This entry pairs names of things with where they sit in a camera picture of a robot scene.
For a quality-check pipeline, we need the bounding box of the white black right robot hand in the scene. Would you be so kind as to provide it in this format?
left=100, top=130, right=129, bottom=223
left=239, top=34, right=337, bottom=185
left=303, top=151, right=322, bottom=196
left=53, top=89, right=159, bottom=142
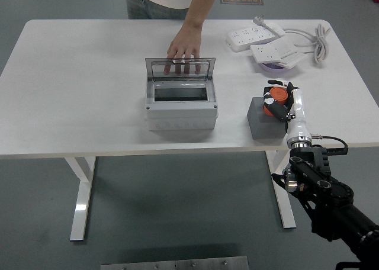
left=262, top=79, right=313, bottom=143

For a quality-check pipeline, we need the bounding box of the white stacked panel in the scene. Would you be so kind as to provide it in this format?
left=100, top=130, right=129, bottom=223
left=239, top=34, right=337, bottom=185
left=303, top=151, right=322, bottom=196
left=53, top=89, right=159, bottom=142
left=277, top=52, right=306, bottom=69

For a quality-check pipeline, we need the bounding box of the grey block with round hole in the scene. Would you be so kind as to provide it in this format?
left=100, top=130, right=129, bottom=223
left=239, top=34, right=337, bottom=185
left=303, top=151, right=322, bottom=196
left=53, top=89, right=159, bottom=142
left=247, top=97, right=293, bottom=140

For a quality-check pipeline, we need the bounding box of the smoky transparent hinged lid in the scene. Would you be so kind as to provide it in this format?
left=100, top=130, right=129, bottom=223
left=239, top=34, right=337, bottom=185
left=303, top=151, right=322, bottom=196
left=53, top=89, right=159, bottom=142
left=144, top=56, right=216, bottom=82

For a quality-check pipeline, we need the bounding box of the white power strip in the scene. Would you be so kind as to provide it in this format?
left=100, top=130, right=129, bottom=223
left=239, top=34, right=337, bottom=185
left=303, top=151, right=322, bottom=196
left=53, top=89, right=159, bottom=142
left=226, top=22, right=287, bottom=52

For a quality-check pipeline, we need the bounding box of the black table control panel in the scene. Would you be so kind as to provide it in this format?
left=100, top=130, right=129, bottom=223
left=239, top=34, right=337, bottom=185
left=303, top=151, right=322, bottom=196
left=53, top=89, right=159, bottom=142
left=325, top=147, right=349, bottom=156

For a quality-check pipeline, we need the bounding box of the white plastic enclosure box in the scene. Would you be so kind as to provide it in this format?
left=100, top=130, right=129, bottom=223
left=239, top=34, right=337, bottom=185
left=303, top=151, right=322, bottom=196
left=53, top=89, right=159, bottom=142
left=144, top=79, right=219, bottom=131

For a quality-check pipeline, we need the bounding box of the white power cord with plug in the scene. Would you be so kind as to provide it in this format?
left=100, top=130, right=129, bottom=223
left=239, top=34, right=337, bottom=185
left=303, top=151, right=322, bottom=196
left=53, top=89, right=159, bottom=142
left=252, top=13, right=332, bottom=65

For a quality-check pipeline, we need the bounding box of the white wall socket panel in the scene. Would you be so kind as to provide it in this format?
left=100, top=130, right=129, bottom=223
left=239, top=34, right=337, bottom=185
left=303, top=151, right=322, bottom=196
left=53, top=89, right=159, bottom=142
left=249, top=43, right=282, bottom=65

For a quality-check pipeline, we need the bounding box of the orange cylindrical battery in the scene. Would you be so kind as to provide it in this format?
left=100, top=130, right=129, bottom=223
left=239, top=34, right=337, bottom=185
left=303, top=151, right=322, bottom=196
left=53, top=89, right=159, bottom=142
left=264, top=86, right=290, bottom=116

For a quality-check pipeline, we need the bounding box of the white table leg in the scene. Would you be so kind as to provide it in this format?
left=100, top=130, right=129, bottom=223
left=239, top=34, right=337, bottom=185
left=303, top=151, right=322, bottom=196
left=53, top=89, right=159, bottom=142
left=265, top=150, right=297, bottom=230
left=64, top=156, right=97, bottom=242

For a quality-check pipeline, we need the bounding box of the white wall switch panel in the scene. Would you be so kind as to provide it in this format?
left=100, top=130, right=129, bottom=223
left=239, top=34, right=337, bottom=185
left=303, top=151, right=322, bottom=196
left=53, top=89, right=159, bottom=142
left=271, top=36, right=298, bottom=58

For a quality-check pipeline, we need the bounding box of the purple round dish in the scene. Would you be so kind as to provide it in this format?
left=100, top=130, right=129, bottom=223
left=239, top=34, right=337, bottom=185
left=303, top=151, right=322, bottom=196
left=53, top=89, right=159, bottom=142
left=259, top=61, right=297, bottom=75

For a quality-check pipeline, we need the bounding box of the person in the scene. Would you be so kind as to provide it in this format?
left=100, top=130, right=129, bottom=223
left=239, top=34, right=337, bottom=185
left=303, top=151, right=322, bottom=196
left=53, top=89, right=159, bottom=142
left=124, top=0, right=196, bottom=20

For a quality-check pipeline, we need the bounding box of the grey metal base plate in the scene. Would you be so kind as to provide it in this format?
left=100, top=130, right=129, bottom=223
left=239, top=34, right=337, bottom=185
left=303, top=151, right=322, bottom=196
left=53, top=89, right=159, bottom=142
left=100, top=255, right=249, bottom=270

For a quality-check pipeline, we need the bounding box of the person's left hand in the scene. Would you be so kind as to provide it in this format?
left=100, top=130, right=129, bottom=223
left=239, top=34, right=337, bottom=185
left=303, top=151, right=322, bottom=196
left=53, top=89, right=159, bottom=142
left=163, top=22, right=204, bottom=75

